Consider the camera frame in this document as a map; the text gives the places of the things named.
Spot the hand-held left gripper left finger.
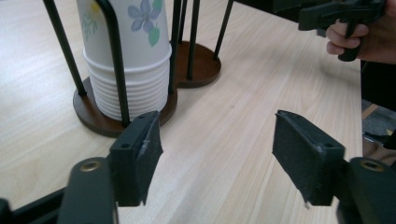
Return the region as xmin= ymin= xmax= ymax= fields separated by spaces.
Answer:
xmin=108 ymin=110 xmax=164 ymax=208

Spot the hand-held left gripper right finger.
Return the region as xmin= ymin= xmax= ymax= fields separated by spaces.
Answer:
xmin=271 ymin=109 xmax=350 ymax=209

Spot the cup holder with wooden base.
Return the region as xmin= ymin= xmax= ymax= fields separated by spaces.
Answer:
xmin=42 ymin=0 xmax=183 ymax=138
xmin=174 ymin=0 xmax=235 ymax=89

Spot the stack of white paper cups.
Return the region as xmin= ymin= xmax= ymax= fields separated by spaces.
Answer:
xmin=76 ymin=0 xmax=173 ymax=121

